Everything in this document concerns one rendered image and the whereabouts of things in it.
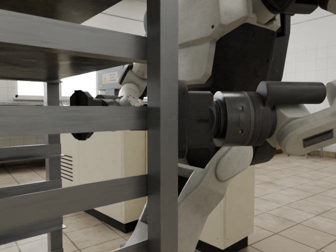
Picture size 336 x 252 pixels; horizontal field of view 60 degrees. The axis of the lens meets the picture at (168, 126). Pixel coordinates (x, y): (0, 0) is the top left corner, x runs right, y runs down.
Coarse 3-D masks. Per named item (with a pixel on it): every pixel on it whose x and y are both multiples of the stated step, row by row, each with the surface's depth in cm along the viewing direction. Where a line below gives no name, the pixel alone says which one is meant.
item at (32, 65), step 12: (0, 48) 32; (12, 48) 32; (0, 60) 40; (12, 60) 40; (24, 60) 40; (36, 60) 40; (48, 60) 40; (60, 60) 40; (72, 60) 40; (84, 60) 40; (96, 60) 40; (108, 60) 40; (0, 72) 54; (12, 72) 54; (24, 72) 54; (36, 72) 54; (48, 72) 54; (60, 72) 54; (72, 72) 54; (84, 72) 54
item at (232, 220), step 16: (240, 176) 173; (240, 192) 174; (224, 208) 164; (240, 208) 175; (208, 224) 171; (224, 224) 164; (240, 224) 176; (208, 240) 172; (224, 240) 165; (240, 240) 182
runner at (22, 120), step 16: (0, 112) 28; (16, 112) 29; (32, 112) 29; (48, 112) 30; (64, 112) 32; (80, 112) 33; (96, 112) 34; (112, 112) 35; (128, 112) 37; (144, 112) 38; (0, 128) 28; (16, 128) 29; (32, 128) 30; (48, 128) 31; (64, 128) 32; (80, 128) 33; (96, 128) 34; (112, 128) 35; (128, 128) 37; (144, 128) 38
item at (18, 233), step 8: (24, 224) 69; (32, 224) 70; (40, 224) 71; (48, 224) 72; (56, 224) 73; (0, 232) 65; (8, 232) 66; (16, 232) 68; (24, 232) 69; (32, 232) 69; (40, 232) 69; (48, 232) 70; (0, 240) 65; (8, 240) 65; (16, 240) 65
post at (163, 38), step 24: (168, 0) 36; (168, 24) 36; (168, 48) 36; (168, 72) 36; (168, 96) 37; (168, 120) 37; (168, 144) 37; (168, 168) 37; (168, 192) 37; (168, 216) 38; (168, 240) 38
